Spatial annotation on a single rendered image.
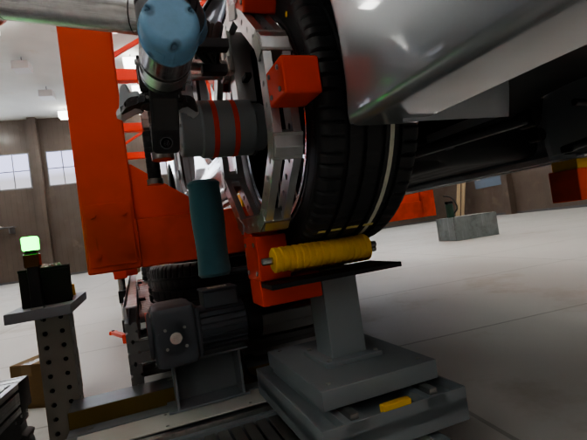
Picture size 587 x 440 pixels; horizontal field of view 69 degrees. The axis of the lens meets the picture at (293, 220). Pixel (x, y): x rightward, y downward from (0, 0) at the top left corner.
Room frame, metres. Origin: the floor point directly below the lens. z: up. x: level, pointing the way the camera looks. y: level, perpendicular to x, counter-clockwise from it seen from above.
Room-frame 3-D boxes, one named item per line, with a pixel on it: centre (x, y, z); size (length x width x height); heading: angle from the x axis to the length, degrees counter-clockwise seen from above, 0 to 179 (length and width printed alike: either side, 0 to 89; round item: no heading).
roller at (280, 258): (1.02, -0.05, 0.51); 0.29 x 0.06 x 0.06; 111
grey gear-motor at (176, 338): (1.36, 0.28, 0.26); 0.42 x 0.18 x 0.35; 111
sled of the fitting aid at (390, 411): (1.16, -0.08, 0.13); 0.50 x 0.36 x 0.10; 21
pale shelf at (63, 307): (1.44, 0.84, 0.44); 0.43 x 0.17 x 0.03; 21
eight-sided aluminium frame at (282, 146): (1.10, 0.08, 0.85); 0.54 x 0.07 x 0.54; 21
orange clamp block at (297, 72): (0.81, -0.03, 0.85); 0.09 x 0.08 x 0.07; 21
